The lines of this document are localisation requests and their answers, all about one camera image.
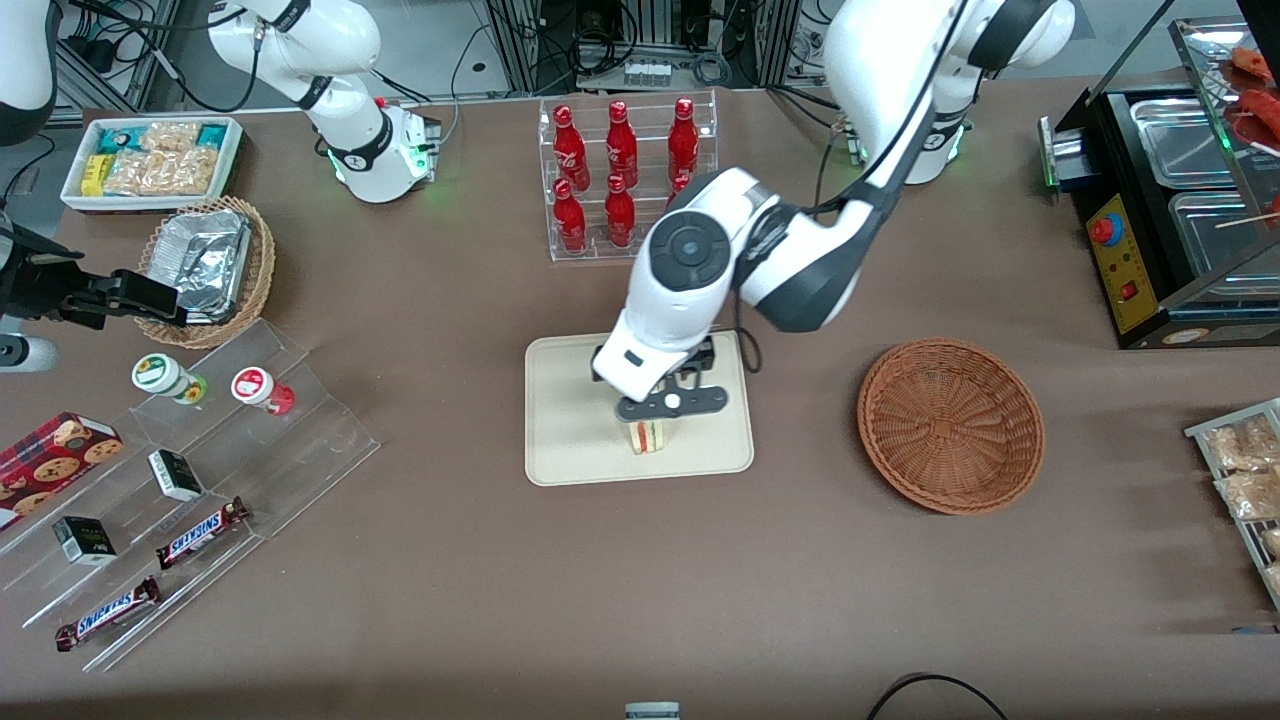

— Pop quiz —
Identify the red lid cup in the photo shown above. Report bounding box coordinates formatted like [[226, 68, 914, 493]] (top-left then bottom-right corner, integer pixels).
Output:
[[230, 366, 296, 417]]

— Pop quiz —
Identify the brown round wicker basket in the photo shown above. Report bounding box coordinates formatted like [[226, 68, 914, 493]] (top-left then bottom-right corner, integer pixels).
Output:
[[856, 337, 1047, 517]]

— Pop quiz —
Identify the Snickers chocolate bar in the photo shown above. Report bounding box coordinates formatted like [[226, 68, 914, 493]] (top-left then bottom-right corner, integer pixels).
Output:
[[54, 575, 162, 653], [155, 496, 251, 571]]

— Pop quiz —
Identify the clear acrylic stepped shelf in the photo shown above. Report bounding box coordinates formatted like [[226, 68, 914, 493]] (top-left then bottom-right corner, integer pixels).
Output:
[[0, 317, 382, 674]]

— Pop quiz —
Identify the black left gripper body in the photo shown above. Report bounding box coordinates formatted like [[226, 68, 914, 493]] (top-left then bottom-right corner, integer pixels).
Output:
[[592, 334, 718, 399]]

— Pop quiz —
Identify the red sausage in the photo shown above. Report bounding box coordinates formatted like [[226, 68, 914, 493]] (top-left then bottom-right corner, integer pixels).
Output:
[[1230, 46, 1280, 84], [1238, 89, 1280, 146]]

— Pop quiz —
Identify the tray with snack bags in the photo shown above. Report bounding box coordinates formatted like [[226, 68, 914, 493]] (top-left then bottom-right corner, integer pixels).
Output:
[[1184, 397, 1280, 612]]

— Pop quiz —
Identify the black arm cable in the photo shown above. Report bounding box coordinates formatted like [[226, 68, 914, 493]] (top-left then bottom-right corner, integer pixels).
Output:
[[733, 0, 973, 375]]

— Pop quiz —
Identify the red cookie box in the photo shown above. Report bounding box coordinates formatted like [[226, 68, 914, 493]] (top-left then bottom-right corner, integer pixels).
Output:
[[0, 411, 125, 532]]

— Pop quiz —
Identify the clear acrylic bottle rack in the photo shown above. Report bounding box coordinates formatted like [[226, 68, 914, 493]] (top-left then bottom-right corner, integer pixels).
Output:
[[538, 89, 720, 264]]

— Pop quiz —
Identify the black hot food display case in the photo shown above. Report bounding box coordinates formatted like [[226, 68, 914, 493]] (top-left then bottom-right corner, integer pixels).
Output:
[[1038, 18, 1280, 352]]

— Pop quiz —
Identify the light tan wicker basket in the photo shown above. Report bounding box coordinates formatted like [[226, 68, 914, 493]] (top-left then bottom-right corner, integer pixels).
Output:
[[132, 195, 277, 350]]

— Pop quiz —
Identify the green lid cup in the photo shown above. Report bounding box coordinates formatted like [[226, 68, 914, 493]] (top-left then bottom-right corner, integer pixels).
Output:
[[131, 352, 209, 405]]

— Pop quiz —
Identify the stainless steel pan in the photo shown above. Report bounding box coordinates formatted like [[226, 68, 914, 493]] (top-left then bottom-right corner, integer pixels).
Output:
[[1167, 189, 1280, 280], [1129, 96, 1242, 190]]

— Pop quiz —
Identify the thin black strut rod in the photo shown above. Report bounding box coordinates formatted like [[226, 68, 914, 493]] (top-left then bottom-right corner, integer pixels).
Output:
[[1084, 0, 1180, 102]]

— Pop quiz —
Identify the black looped cable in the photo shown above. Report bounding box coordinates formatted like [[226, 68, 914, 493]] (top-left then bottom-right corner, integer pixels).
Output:
[[864, 672, 1012, 720]]

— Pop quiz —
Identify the small black box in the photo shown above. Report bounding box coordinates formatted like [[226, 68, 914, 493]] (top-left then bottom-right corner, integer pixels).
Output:
[[51, 515, 118, 567], [147, 449, 205, 503]]

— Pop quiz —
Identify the small clear cracker bag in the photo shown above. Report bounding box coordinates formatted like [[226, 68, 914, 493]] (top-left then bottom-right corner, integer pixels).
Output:
[[140, 120, 202, 154]]

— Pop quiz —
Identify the large clear cracker bag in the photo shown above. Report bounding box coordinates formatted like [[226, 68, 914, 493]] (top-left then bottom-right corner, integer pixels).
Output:
[[103, 147, 222, 198]]

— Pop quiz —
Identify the cream plastic tray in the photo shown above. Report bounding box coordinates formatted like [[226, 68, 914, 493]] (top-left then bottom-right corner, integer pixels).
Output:
[[524, 324, 755, 488]]

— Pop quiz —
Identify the silver foil container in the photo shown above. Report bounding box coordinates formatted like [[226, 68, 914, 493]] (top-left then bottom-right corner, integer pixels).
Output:
[[149, 209, 254, 325]]

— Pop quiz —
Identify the white plastic snack bin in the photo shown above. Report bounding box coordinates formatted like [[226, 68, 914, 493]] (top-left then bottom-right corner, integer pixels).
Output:
[[59, 116, 245, 215]]

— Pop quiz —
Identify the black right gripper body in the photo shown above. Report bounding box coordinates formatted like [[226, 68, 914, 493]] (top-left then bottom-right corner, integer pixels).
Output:
[[0, 228, 119, 330]]

